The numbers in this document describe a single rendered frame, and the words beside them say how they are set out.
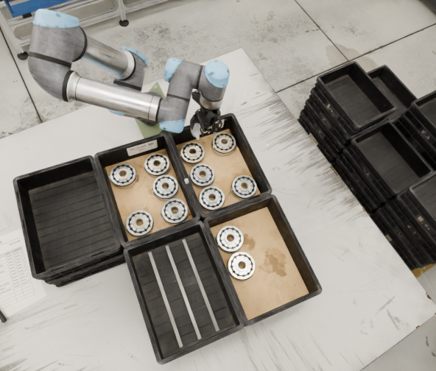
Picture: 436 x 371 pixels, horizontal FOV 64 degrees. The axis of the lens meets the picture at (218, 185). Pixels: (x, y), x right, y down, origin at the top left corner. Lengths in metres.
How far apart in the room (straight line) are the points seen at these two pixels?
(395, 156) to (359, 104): 0.39
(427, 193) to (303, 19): 1.96
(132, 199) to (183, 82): 0.56
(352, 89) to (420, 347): 1.59
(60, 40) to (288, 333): 1.28
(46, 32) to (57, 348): 1.08
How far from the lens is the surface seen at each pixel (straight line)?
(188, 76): 1.10
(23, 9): 3.00
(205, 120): 1.23
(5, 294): 1.62
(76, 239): 1.44
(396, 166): 2.35
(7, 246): 1.67
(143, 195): 1.44
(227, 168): 1.49
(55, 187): 1.54
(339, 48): 3.35
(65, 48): 1.17
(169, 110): 1.09
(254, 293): 1.35
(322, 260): 1.59
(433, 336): 2.59
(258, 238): 1.40
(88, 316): 1.50
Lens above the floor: 2.15
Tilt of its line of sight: 66 degrees down
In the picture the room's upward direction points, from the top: 11 degrees clockwise
